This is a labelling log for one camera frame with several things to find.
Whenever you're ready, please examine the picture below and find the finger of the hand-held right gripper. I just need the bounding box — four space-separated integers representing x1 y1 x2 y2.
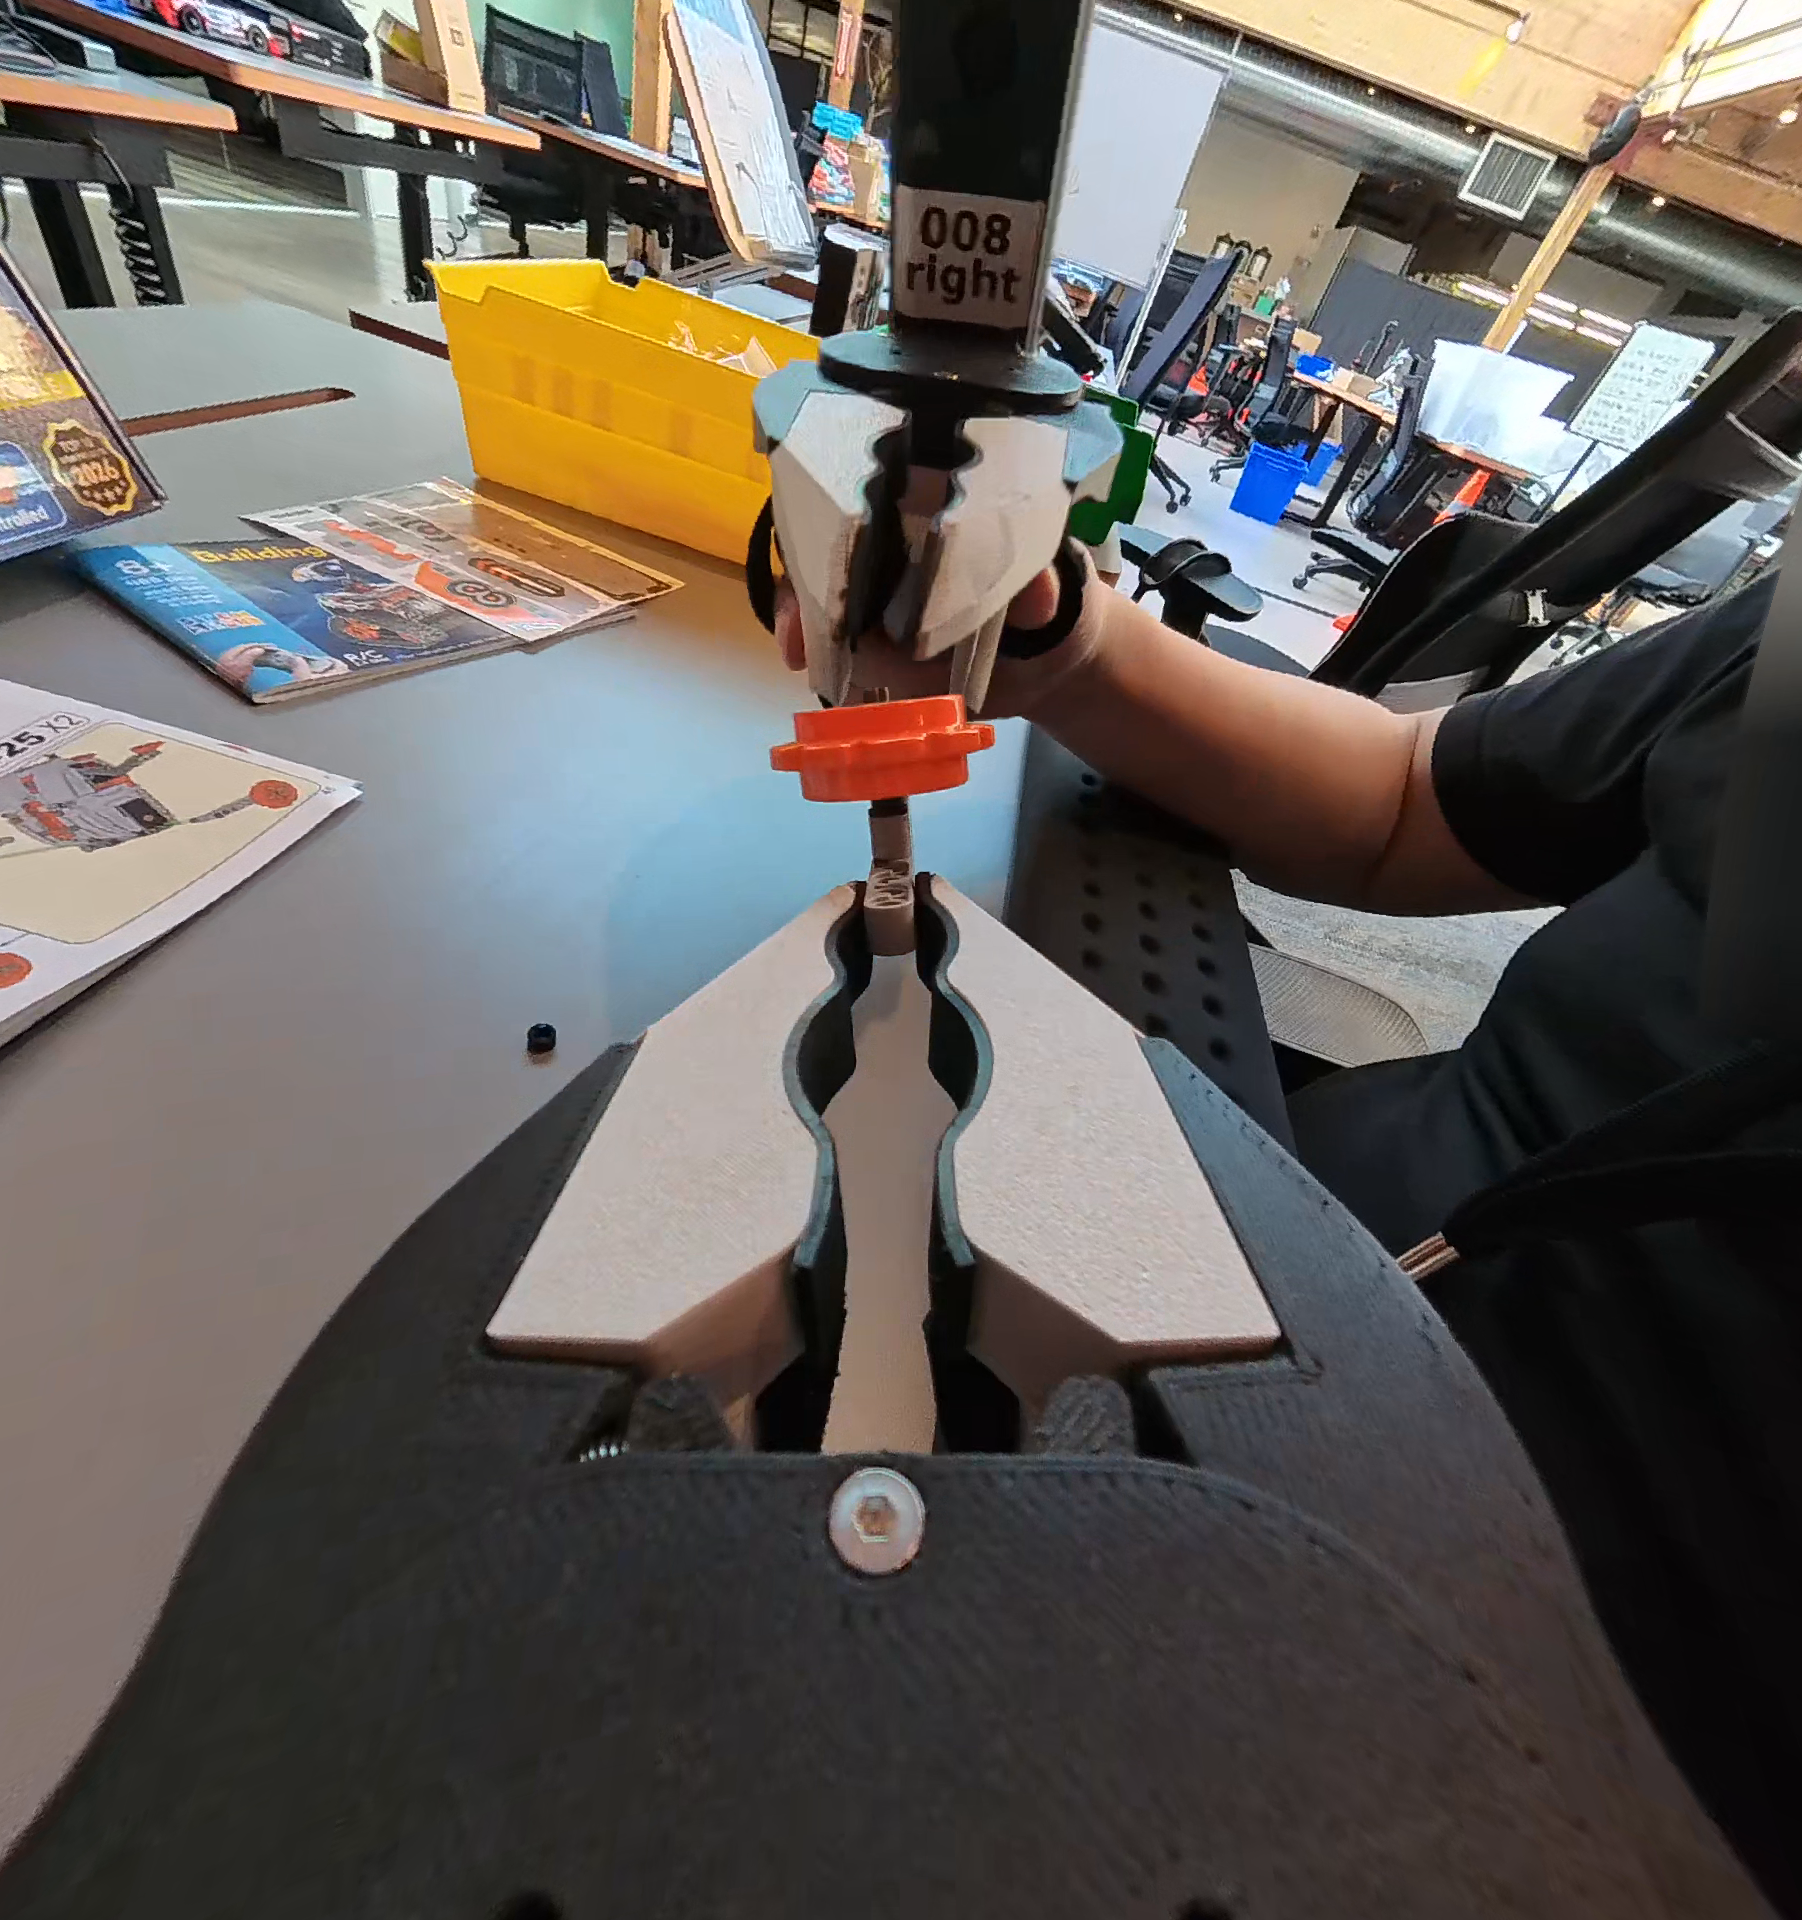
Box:
894 411 1083 706
762 394 911 706

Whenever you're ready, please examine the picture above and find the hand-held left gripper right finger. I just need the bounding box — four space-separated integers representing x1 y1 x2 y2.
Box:
916 876 1283 1448

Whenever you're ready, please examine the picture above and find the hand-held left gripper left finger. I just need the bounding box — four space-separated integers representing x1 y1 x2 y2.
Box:
484 881 861 1448

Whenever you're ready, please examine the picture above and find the orange gear wheel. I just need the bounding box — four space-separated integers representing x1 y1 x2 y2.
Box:
769 696 998 807

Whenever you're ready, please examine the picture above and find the person's right forearm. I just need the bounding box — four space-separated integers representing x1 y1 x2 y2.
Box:
1127 593 1562 916

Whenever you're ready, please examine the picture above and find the person's right hand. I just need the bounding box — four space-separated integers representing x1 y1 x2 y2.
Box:
773 555 1149 726

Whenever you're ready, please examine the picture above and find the green plastic bin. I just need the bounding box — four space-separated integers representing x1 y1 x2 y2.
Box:
1072 383 1158 549

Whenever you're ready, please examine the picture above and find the white whiteboard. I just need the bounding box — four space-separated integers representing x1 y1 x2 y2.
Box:
1051 23 1231 287

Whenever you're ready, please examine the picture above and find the black office chair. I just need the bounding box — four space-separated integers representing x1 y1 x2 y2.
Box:
1313 307 1802 698
1117 525 1269 646

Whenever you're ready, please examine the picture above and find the brown sticker sheet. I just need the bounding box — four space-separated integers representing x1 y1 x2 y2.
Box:
421 479 685 604

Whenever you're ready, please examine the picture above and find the blue plastic bin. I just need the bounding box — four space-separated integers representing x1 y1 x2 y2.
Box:
1231 439 1312 528

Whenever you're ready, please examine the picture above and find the yellow plastic bin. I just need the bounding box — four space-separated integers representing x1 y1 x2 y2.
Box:
427 258 826 569

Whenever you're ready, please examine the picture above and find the white orange sticker sheet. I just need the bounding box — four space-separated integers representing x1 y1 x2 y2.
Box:
241 494 640 646

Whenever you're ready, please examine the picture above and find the blue instruction booklet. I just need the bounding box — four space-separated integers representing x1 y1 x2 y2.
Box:
69 537 520 706

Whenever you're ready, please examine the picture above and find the open instruction booklet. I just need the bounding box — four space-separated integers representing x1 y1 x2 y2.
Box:
0 676 364 1089

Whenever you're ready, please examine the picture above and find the blue robot kit box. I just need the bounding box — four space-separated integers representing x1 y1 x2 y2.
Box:
0 141 168 584

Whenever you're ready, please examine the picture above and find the grey air duct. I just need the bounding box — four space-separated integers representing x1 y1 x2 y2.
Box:
1095 0 1802 319

